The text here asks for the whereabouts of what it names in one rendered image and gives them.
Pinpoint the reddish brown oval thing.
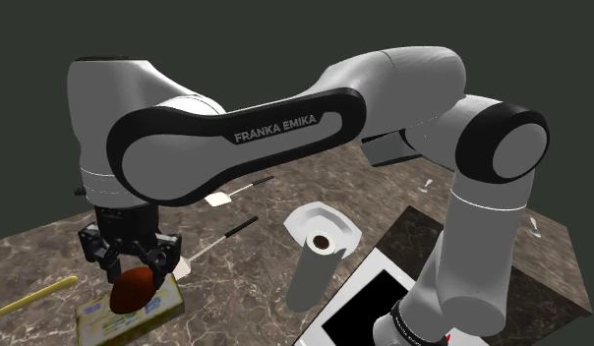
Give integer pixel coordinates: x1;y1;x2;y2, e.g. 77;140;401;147
109;266;157;316

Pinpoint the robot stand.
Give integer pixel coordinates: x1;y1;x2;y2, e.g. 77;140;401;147
373;204;593;346

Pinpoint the white spatula with black handle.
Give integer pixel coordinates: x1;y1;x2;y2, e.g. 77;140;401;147
172;215;261;282
204;175;276;208

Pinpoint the yellow butter box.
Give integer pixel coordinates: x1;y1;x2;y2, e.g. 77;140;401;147
75;272;186;346

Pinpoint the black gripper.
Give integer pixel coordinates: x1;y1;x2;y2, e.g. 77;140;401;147
78;202;184;289

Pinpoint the yellow wooden stick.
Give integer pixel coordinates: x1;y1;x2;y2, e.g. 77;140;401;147
0;275;80;321

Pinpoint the white paper towel roll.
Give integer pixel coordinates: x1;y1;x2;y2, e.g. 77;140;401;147
285;229;349;315

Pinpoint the white angular plate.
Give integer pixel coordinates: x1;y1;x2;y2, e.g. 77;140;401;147
283;201;363;262

